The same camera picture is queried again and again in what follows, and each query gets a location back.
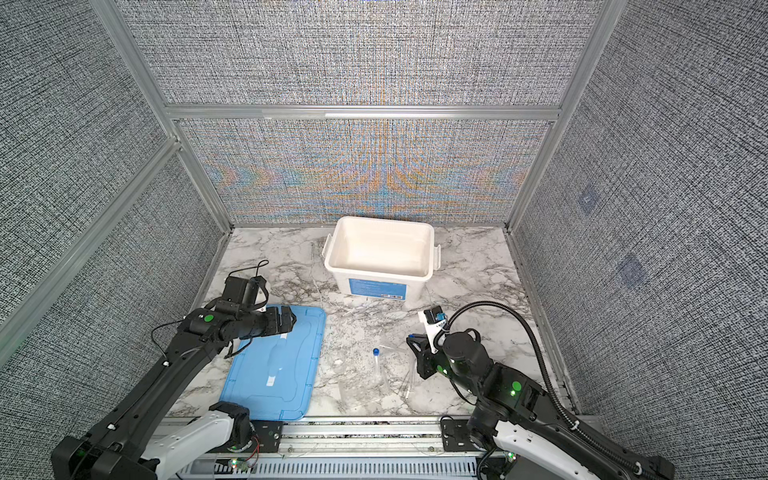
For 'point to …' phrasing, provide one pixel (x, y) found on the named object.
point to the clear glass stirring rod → (409, 383)
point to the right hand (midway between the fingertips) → (410, 338)
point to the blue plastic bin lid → (276, 377)
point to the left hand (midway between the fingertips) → (281, 320)
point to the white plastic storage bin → (382, 257)
